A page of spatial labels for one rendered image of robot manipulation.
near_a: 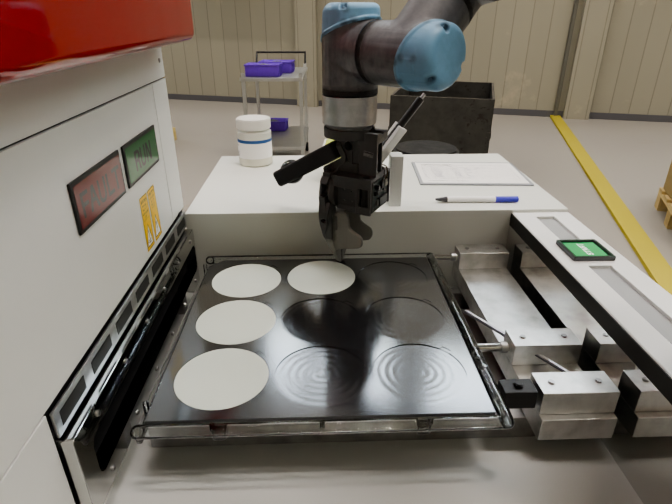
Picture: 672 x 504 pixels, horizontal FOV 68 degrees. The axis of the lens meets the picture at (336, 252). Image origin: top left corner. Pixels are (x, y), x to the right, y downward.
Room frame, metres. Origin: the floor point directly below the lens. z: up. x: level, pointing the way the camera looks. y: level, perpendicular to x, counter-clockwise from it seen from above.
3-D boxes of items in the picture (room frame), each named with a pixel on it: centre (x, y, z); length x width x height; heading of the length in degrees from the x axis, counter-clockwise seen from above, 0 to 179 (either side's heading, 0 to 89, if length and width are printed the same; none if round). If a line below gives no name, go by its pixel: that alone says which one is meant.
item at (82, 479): (0.51, 0.23, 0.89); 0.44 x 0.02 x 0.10; 2
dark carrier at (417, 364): (0.54, 0.02, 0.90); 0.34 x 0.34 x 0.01; 2
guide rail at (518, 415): (0.42, -0.04, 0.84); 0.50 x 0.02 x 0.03; 92
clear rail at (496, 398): (0.54, -0.16, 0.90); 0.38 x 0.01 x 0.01; 2
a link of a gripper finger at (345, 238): (0.68, -0.01, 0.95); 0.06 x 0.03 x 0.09; 62
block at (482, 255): (0.73, -0.24, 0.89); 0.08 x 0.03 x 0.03; 92
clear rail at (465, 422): (0.36, 0.01, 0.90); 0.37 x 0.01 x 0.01; 92
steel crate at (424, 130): (4.23, -0.90, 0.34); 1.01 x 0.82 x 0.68; 168
